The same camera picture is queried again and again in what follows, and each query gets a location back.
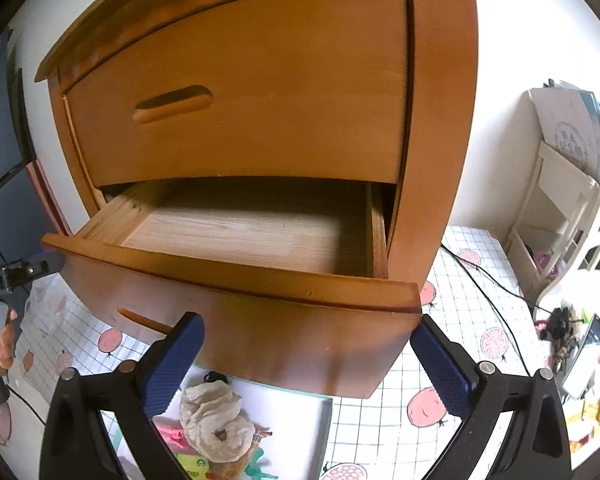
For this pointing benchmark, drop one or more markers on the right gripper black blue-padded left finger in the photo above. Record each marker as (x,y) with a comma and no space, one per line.
(75,441)

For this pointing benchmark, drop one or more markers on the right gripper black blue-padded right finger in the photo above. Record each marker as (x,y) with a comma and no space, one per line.
(535,445)

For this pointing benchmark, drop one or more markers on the green tissue pack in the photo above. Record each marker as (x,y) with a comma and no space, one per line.
(196,466)

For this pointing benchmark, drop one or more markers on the cream lace cloth scrunchie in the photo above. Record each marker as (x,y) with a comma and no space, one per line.
(213,423)

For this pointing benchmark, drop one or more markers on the green plastic toy figure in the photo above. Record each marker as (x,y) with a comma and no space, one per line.
(254,470)

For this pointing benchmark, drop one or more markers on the person's left hand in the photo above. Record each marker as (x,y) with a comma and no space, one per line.
(7,341)

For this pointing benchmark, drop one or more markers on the clear plastic bag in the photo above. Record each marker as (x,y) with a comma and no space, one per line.
(47,304)

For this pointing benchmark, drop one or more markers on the pink plastic stick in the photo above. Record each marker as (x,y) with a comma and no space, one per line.
(173,436)

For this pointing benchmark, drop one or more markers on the clutter of toys pile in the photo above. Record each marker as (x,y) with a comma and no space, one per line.
(573,340)

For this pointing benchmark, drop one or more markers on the black toy car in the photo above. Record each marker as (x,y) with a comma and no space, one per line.
(215,377)

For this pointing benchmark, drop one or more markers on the wafer snack packet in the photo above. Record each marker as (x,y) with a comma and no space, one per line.
(232,470)

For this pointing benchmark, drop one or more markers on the white tray with teal rim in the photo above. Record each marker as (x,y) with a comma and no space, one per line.
(299,423)

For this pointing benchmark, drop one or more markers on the white bookshelf rack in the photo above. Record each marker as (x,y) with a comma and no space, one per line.
(550,224)

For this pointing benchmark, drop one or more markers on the wooden lower drawer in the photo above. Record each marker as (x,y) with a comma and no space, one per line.
(290,277)

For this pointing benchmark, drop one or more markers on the wooden drawer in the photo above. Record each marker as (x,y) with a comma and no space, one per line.
(290,277)
(266,88)

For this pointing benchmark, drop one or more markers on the wooden nightstand cabinet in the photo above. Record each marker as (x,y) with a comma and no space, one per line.
(441,78)

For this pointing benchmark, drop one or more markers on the white paper books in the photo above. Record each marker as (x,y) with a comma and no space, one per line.
(569,118)

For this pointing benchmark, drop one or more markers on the wooden upper drawer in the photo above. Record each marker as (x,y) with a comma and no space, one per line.
(266,88)

